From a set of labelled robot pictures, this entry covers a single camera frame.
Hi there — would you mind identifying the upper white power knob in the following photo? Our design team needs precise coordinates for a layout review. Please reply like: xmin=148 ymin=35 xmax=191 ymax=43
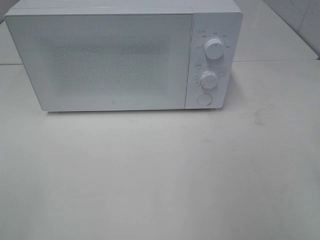
xmin=203 ymin=36 xmax=226 ymax=60

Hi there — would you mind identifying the round white door button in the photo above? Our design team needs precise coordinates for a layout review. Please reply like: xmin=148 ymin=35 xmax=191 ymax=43
xmin=197 ymin=93 xmax=213 ymax=106

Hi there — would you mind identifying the white microwave door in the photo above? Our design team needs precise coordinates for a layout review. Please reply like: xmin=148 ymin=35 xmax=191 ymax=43
xmin=6 ymin=14 xmax=193 ymax=112

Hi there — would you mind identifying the white microwave oven body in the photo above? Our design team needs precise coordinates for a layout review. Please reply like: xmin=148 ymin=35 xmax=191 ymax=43
xmin=4 ymin=0 xmax=243 ymax=111

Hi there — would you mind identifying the white timer knob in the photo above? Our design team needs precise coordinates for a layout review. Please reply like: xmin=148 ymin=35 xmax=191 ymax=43
xmin=199 ymin=71 xmax=219 ymax=89

